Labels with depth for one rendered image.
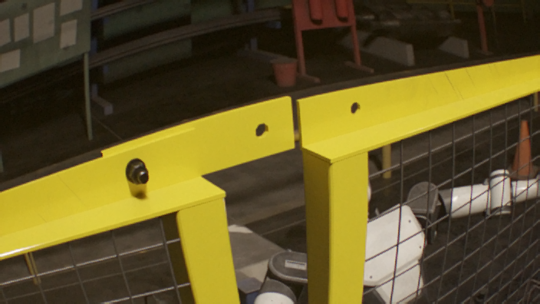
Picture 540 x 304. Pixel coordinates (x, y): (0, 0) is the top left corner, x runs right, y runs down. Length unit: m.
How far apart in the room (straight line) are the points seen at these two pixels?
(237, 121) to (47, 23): 5.98
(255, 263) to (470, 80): 1.50
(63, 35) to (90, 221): 6.10
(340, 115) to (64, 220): 0.33
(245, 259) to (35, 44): 4.70
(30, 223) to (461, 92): 0.61
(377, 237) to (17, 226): 1.13
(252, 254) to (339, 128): 1.62
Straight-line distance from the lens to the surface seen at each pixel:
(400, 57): 9.09
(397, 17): 9.12
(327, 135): 0.75
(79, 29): 6.74
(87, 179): 0.63
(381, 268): 1.58
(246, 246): 2.41
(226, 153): 0.70
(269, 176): 5.52
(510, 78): 1.05
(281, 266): 1.55
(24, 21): 6.56
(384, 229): 1.61
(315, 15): 7.98
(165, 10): 9.68
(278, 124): 0.72
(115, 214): 0.62
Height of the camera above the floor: 2.05
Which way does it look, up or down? 21 degrees down
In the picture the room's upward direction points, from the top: 5 degrees counter-clockwise
